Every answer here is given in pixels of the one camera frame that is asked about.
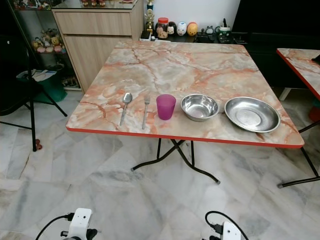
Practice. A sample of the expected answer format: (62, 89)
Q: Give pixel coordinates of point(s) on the black round figurine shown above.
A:
(172, 28)

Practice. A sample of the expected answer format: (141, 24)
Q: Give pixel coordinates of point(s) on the stainless steel plate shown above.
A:
(252, 114)

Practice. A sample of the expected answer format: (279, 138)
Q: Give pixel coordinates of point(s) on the purple plastic cup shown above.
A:
(165, 107)

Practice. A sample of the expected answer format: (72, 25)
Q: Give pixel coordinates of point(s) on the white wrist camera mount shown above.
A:
(230, 231)
(82, 221)

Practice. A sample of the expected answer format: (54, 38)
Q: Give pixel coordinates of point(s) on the yellow bear plush toy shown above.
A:
(54, 40)

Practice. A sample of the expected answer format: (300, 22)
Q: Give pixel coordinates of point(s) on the grey totoro figurine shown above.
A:
(209, 30)

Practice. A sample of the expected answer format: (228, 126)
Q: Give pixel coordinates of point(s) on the light wooden cabinet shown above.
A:
(95, 52)

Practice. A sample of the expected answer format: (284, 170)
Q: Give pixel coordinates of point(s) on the green bin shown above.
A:
(52, 87)

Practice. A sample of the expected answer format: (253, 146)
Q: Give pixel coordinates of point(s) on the red lidded jar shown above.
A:
(162, 29)

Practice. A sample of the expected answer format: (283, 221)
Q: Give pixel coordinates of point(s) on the gold trophy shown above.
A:
(149, 17)

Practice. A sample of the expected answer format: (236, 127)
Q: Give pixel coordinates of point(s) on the black folding table legs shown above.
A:
(192, 166)

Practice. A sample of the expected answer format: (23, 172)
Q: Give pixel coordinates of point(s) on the glass display shelf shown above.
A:
(30, 25)

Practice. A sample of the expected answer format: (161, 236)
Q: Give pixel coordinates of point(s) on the green white mug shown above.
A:
(224, 33)

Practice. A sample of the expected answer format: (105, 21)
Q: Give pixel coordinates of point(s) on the black television screen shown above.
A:
(275, 15)

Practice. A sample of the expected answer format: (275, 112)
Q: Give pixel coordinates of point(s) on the steel spoon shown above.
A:
(127, 99)

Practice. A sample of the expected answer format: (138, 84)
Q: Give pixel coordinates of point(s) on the stainless steel bowl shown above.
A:
(200, 107)

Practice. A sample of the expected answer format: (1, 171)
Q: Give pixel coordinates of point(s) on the red plastic stool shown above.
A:
(315, 111)

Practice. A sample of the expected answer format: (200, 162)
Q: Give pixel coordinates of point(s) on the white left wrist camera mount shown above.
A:
(82, 221)

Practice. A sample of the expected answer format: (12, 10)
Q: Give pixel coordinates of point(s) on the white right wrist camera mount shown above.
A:
(230, 231)

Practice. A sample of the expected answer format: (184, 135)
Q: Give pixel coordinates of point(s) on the yellow orange egg figurine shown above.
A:
(192, 28)

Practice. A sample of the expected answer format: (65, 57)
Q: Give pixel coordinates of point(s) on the white egg figurine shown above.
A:
(181, 28)

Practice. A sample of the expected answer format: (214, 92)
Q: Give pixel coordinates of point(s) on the steel fork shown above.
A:
(146, 112)

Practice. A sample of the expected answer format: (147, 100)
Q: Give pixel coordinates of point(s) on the white paper sheet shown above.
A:
(44, 75)

